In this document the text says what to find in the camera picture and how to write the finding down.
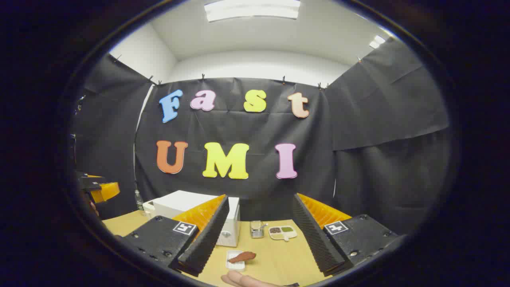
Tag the small ceiling light panel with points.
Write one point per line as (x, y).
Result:
(377, 41)

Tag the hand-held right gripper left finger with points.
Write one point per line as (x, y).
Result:
(207, 243)

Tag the small white rectangular dish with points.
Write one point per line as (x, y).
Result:
(233, 266)

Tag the brown meat piece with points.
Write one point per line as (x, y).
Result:
(241, 257)

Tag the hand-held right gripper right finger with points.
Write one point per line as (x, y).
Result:
(314, 239)

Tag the clear plastic water bottle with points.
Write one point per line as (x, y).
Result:
(138, 201)

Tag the long ceiling light panel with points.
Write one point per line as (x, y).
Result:
(251, 10)

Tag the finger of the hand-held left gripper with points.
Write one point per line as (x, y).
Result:
(105, 192)

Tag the white microwave oven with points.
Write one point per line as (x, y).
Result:
(179, 201)

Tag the white divided condiment dish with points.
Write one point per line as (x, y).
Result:
(283, 232)

